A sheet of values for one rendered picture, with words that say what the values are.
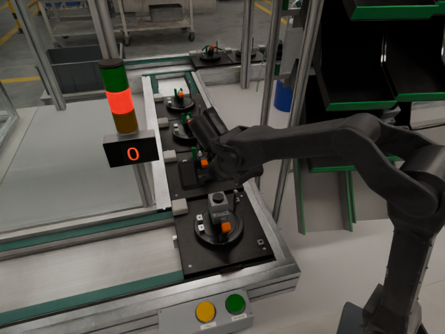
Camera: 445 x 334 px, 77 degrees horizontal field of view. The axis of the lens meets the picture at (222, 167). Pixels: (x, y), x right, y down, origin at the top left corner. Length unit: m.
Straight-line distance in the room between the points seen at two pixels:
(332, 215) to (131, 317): 0.56
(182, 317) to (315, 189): 0.46
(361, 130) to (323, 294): 0.62
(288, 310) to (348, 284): 0.19
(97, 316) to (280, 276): 0.43
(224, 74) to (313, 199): 1.22
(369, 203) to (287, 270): 0.31
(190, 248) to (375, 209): 0.53
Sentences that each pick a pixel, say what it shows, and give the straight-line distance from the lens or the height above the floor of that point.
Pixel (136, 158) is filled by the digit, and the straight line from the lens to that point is 0.72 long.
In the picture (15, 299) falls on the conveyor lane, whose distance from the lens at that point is 0.93.
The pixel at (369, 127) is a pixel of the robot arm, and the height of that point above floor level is 1.45.
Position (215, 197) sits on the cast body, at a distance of 0.72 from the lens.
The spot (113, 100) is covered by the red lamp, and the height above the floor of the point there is 1.34.
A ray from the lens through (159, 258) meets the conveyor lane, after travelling 0.85.
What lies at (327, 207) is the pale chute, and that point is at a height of 1.04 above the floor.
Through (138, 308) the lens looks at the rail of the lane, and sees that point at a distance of 0.74.
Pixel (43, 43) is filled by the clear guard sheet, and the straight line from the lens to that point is 0.68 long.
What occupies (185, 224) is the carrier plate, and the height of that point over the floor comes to 0.97.
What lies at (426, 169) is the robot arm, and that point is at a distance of 0.32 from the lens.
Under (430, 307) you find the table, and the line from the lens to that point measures 0.99.
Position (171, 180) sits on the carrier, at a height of 0.97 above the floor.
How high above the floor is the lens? 1.62
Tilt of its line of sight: 40 degrees down
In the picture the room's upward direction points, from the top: straight up
